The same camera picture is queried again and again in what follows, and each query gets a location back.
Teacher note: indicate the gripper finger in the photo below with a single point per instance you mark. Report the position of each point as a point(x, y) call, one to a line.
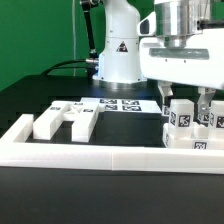
point(205, 97)
point(166, 92)

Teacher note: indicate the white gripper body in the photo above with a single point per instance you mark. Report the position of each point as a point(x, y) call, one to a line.
point(200, 63)

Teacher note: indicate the white chair seat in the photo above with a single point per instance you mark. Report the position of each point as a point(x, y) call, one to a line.
point(198, 140)

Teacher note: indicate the white chair back part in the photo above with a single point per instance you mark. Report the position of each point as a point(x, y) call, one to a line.
point(83, 117)

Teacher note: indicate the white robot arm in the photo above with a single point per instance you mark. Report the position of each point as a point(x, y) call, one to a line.
point(178, 42)

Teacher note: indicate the white long chair part left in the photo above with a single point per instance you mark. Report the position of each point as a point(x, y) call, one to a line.
point(49, 121)

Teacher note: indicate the white tag base sheet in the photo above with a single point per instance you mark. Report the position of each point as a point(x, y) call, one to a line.
point(125, 105)

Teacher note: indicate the white U-shaped fence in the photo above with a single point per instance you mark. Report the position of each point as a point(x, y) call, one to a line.
point(16, 151)

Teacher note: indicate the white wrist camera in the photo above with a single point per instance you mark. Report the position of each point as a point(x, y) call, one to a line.
point(147, 27)

